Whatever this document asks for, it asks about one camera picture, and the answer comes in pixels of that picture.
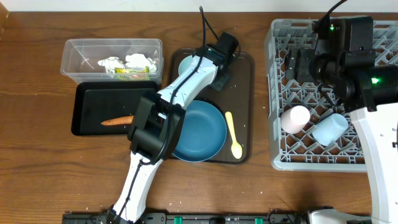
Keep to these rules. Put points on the clear plastic waste bin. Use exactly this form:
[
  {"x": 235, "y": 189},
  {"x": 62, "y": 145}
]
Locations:
[{"x": 80, "y": 57}]

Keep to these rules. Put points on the brown serving tray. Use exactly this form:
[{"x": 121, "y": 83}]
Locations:
[{"x": 237, "y": 96}]

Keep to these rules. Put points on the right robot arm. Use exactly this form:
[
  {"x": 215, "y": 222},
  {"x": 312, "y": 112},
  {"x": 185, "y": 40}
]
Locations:
[{"x": 344, "y": 59}]

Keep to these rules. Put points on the light blue cup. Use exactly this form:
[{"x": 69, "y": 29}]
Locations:
[{"x": 330, "y": 129}]

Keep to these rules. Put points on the green snack wrapper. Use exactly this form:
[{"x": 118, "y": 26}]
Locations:
[{"x": 127, "y": 74}]

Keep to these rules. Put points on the orange carrot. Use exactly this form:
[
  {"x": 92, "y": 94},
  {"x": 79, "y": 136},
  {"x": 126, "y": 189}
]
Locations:
[{"x": 118, "y": 121}]

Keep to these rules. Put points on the dark blue plate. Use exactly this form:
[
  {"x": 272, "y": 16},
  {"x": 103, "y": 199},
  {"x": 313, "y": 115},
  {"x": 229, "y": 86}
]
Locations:
[{"x": 203, "y": 133}]

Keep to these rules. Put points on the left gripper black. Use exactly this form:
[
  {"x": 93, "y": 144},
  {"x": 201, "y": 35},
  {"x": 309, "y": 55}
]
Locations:
[{"x": 220, "y": 85}]

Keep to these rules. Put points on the white napkin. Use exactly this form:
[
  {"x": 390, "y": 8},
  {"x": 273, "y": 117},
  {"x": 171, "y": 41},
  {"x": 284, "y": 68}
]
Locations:
[{"x": 131, "y": 61}]

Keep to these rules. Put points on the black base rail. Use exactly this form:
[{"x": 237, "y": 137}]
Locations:
[{"x": 162, "y": 218}]

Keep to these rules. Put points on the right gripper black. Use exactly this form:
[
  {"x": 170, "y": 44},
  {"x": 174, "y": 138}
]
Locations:
[{"x": 305, "y": 57}]

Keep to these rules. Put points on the yellow plastic spoon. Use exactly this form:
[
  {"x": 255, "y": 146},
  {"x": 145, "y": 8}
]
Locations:
[{"x": 236, "y": 148}]

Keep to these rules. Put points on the black rectangular tray bin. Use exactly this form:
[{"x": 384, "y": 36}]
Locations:
[{"x": 96, "y": 102}]

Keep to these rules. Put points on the pink cup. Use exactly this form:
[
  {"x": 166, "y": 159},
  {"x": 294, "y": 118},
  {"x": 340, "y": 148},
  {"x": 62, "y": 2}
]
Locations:
[{"x": 294, "y": 120}]

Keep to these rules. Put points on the light blue bowl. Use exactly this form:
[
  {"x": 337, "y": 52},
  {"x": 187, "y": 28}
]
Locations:
[{"x": 184, "y": 64}]

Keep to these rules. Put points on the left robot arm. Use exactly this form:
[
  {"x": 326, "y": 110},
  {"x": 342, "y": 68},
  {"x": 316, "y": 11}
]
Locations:
[{"x": 172, "y": 122}]

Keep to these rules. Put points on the grey dishwasher rack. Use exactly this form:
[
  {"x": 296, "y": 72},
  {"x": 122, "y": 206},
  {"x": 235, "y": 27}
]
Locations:
[{"x": 300, "y": 151}]

